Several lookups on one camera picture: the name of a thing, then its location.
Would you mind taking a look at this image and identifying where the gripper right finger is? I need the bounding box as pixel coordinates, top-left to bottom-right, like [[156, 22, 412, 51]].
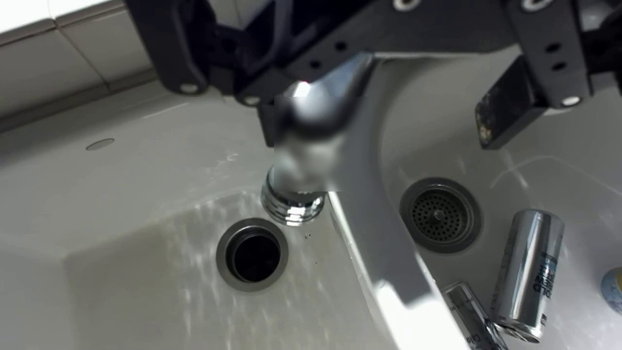
[[475, 0, 622, 149]]

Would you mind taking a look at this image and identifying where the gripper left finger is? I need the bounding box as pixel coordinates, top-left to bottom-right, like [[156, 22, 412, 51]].
[[124, 0, 438, 146]]

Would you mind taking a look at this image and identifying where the chrome tap faucet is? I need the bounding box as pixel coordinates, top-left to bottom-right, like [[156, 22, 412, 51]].
[[260, 52, 377, 228]]

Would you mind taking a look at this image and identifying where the white double sink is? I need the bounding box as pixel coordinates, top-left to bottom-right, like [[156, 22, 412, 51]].
[[0, 44, 622, 350]]

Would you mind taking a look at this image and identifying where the open sink drain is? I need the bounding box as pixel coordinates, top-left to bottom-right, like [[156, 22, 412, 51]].
[[216, 218, 290, 293]]

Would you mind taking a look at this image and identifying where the sink drain strainer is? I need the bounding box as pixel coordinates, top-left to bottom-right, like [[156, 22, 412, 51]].
[[399, 177, 483, 254]]

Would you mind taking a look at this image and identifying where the silver drink can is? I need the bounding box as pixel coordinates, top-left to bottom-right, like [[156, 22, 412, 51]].
[[441, 281, 509, 350], [490, 209, 566, 344]]

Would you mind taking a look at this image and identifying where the round blue object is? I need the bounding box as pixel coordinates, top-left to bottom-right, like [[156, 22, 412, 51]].
[[601, 266, 622, 315]]

